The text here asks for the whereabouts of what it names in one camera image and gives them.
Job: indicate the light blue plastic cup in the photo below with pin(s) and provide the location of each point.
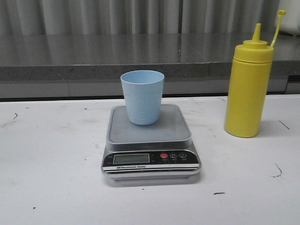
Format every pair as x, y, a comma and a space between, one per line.
142, 90

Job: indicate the yellow squeeze bottle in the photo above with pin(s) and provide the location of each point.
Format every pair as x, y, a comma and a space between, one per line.
250, 73

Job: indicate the silver digital kitchen scale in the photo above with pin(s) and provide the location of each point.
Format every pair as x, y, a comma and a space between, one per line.
159, 152

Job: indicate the grey stone counter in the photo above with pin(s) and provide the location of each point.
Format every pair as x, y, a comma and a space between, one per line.
90, 66

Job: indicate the white container on counter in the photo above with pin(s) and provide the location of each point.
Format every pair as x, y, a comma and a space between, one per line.
291, 21

